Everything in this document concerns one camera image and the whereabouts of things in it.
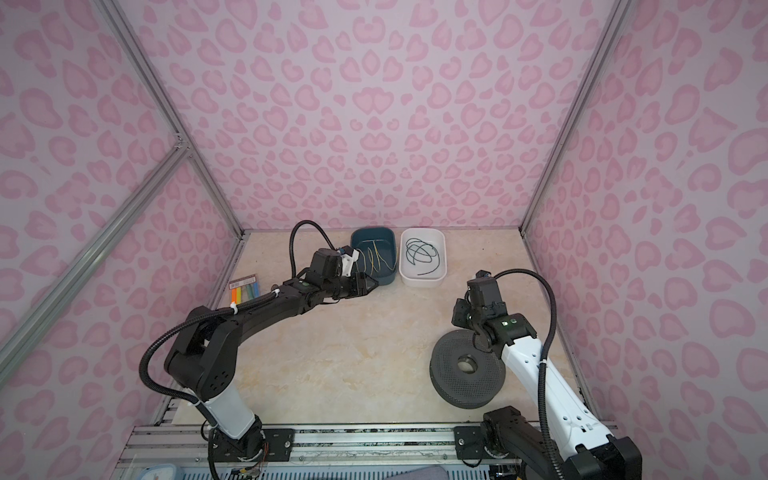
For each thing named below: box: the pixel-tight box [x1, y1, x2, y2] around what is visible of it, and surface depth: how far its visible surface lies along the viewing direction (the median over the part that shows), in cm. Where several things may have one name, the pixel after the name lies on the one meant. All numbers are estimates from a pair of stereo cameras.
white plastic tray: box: [399, 228, 448, 288], surface depth 112 cm
